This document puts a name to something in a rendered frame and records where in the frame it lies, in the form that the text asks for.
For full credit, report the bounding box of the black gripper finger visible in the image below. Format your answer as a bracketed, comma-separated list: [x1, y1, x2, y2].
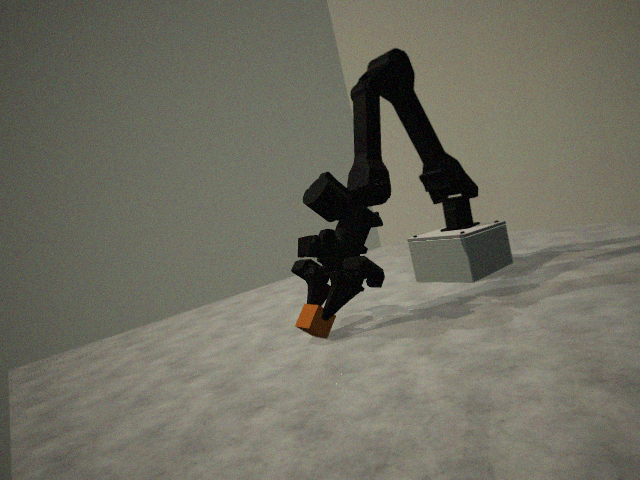
[322, 272, 365, 321]
[301, 272, 331, 306]

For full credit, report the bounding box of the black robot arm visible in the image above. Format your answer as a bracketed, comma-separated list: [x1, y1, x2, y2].
[298, 49, 480, 261]

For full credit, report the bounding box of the orange block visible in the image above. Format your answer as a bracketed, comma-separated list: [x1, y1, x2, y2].
[295, 304, 336, 339]

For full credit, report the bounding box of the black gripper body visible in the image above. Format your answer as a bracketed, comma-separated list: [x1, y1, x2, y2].
[291, 228, 385, 288]

